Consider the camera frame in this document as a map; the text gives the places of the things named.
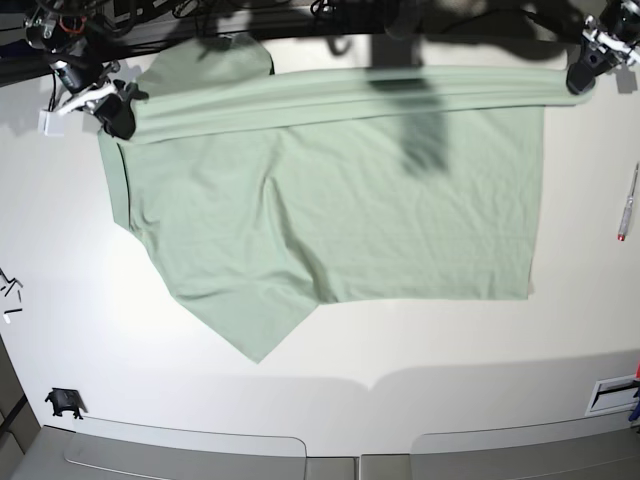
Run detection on black hex keys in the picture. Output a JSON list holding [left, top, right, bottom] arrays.
[[0, 270, 24, 324]]

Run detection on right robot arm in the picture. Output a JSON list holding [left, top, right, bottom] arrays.
[[24, 1, 146, 140]]

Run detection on black clip bracket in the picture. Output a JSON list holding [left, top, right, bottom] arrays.
[[45, 388, 87, 420]]

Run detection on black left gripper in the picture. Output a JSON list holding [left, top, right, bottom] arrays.
[[566, 42, 612, 95]]

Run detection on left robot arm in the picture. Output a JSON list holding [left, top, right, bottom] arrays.
[[566, 0, 639, 95]]

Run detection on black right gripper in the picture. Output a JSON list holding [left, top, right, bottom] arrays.
[[85, 79, 148, 140]]

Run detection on green T-shirt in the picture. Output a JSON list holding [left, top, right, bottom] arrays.
[[98, 35, 580, 362]]

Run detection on clear red-capped screwdriver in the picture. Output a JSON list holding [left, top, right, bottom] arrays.
[[617, 164, 639, 242]]

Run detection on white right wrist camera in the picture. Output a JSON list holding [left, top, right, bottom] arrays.
[[38, 110, 64, 137]]

